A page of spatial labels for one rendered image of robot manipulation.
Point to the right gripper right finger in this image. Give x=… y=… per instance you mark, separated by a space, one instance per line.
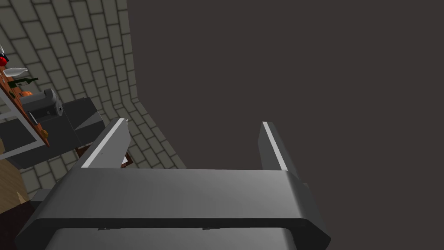
x=272 y=154

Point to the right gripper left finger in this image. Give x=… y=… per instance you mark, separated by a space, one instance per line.
x=109 y=149

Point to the dark grey cabinet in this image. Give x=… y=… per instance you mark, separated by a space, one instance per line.
x=66 y=128

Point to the grey rounded appliance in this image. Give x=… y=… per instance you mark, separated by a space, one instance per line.
x=42 y=104

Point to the dark green bottle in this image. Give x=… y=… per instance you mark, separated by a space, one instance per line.
x=21 y=82

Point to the white bottle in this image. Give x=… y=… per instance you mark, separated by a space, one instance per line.
x=14 y=72

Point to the red round fruit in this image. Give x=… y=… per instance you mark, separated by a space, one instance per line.
x=2 y=61

